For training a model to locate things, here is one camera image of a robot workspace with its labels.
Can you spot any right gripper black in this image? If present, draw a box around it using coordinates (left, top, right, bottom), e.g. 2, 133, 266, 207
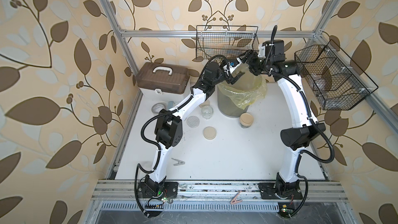
239, 49, 273, 76

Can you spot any beige jar lid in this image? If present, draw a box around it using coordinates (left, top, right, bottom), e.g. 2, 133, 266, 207
200, 99, 210, 108
203, 127, 217, 140

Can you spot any jar with beige lid back-left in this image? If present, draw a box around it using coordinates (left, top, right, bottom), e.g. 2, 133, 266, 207
201, 105, 214, 119

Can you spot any jar with beige lid back-right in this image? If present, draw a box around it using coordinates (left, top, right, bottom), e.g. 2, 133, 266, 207
239, 113, 254, 128

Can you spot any patterned white jar lid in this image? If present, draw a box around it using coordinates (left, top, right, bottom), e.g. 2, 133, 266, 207
186, 116, 200, 128

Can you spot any jar with beige lid front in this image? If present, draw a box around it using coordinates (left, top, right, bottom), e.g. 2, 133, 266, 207
232, 64, 254, 84

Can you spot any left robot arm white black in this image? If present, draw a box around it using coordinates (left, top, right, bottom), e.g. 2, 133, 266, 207
136, 55, 243, 198

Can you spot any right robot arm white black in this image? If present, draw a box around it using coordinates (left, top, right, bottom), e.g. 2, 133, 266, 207
241, 26, 335, 199

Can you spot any yellow trash bag liner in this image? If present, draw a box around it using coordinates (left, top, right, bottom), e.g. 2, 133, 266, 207
217, 75, 267, 109

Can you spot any mesh trash bin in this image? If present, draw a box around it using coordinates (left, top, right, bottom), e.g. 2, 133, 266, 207
218, 90, 249, 118

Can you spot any brown lidded storage box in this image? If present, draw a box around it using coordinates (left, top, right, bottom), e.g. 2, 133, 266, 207
136, 63, 191, 103

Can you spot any tape roll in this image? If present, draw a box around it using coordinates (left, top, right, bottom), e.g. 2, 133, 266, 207
151, 102, 166, 115

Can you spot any grey clip on table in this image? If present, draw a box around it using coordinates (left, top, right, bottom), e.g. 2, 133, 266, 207
172, 158, 185, 166

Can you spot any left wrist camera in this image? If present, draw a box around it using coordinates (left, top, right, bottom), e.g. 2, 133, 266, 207
228, 58, 242, 73

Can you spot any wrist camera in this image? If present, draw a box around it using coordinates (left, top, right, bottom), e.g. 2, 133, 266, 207
228, 58, 242, 73
258, 45, 268, 59

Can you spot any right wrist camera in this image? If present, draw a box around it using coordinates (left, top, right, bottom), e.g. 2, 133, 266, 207
258, 45, 268, 59

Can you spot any back wire basket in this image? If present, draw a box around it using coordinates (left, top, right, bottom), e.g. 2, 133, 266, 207
193, 25, 259, 62

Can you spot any wire basket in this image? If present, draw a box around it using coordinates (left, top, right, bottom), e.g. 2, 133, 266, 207
294, 39, 378, 111
193, 25, 259, 62

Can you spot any right wire basket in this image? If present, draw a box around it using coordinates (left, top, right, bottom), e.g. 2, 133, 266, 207
294, 39, 378, 111

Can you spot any pink clip on rail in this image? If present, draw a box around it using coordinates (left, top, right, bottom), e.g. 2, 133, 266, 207
230, 191, 243, 205

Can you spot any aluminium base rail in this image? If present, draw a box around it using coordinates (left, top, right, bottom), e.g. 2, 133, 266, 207
92, 180, 348, 213

